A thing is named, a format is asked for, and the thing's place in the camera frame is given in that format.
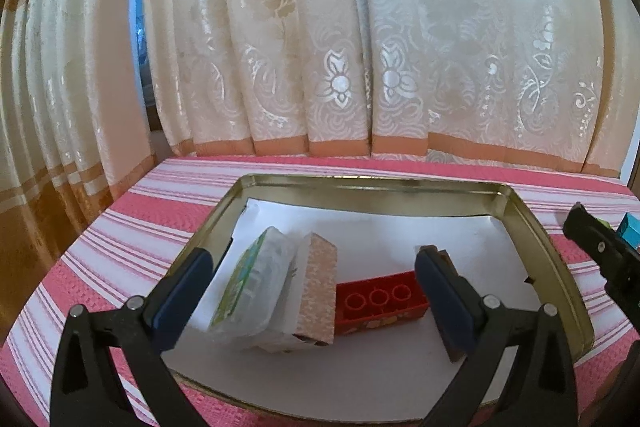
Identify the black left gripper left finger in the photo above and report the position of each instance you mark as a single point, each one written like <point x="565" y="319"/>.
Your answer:
<point x="86" y="389"/>

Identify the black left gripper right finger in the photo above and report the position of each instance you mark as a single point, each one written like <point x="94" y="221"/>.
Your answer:
<point x="540" y="389"/>

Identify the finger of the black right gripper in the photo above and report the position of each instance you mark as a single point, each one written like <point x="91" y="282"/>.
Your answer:
<point x="617" y="260"/>

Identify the cyan toy brick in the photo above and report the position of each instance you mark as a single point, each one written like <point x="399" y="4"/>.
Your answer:
<point x="629" y="230"/>

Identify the red toy brick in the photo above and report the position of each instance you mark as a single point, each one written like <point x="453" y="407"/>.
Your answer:
<point x="377" y="303"/>

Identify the gold metal tin tray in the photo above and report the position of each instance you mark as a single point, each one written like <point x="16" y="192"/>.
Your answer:
<point x="545" y="270"/>

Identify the pink patterned small box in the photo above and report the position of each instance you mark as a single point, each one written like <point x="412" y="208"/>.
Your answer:
<point x="305" y="313"/>

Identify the green white tissue pack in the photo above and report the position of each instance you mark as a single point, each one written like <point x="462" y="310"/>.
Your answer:
<point x="250" y="299"/>

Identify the pink striped bed cover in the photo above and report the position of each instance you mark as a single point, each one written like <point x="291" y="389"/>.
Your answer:
<point x="131" y="245"/>

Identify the cream floral curtain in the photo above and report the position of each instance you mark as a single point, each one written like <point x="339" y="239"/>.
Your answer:
<point x="549" y="84"/>

